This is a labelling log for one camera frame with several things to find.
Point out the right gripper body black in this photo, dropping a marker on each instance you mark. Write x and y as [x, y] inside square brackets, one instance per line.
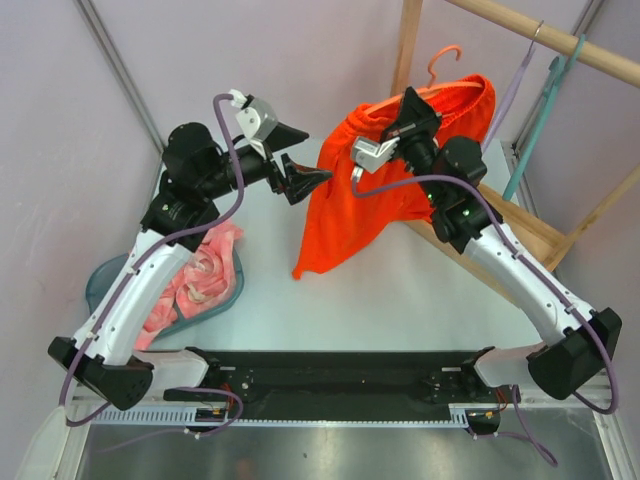
[418, 152]

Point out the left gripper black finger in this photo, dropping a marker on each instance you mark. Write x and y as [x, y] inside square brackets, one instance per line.
[279, 136]
[300, 181]

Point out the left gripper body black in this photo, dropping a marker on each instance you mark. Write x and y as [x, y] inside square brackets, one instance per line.
[253, 167]

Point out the orange shorts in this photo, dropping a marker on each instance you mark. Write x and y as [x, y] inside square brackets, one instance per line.
[338, 224]

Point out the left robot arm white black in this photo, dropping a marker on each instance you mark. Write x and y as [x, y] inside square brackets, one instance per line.
[103, 355]

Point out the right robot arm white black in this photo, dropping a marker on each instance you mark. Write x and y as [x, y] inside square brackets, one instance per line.
[576, 341]

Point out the purple plastic hanger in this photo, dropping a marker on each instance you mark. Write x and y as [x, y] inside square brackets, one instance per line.
[508, 98]

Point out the teal plastic hanger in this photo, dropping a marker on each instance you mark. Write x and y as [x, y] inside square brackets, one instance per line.
[558, 69]

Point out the wooden clothes rack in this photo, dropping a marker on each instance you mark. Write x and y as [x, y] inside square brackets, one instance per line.
[549, 245]

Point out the pink garment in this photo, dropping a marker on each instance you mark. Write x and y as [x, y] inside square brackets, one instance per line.
[205, 282]

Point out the teal plastic basket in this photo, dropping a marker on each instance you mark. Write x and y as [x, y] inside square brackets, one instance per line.
[183, 323]

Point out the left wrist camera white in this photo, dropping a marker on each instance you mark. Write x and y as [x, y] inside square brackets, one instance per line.
[256, 119]

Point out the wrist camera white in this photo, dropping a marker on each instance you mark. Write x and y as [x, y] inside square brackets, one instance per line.
[369, 156]
[256, 119]

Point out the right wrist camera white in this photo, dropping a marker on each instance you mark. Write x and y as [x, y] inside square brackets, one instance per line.
[369, 156]

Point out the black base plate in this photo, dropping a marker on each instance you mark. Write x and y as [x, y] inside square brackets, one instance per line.
[344, 386]

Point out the white slotted cable duct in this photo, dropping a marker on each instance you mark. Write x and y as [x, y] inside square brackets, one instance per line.
[207, 417]

